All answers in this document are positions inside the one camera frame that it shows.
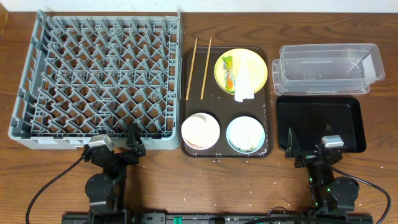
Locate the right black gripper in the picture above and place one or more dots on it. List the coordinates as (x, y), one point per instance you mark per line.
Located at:
(293, 147)

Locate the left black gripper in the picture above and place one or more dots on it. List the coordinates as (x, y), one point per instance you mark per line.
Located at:
(117, 156)

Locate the light blue bowl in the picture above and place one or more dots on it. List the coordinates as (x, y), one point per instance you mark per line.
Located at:
(245, 135)

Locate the white cup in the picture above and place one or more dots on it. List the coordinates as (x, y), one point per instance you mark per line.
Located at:
(200, 131)

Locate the white napkin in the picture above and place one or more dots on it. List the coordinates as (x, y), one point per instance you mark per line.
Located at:
(243, 86)

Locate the green orange snack wrapper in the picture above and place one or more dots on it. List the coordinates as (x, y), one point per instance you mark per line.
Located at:
(228, 74)

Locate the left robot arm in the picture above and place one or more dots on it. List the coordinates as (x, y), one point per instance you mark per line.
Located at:
(106, 189)

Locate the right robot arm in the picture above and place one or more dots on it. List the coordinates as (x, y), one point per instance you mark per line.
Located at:
(331, 195)

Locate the black waste tray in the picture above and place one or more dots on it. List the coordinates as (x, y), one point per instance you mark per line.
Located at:
(309, 115)

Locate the grey dishwasher rack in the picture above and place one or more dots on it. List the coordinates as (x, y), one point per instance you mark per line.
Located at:
(90, 75)

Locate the clear plastic bin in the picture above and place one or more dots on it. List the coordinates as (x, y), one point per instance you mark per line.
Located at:
(327, 69)

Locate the yellow plate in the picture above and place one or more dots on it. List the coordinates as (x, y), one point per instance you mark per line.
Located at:
(256, 66)

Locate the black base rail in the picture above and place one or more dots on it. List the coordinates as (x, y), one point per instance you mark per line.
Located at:
(161, 218)

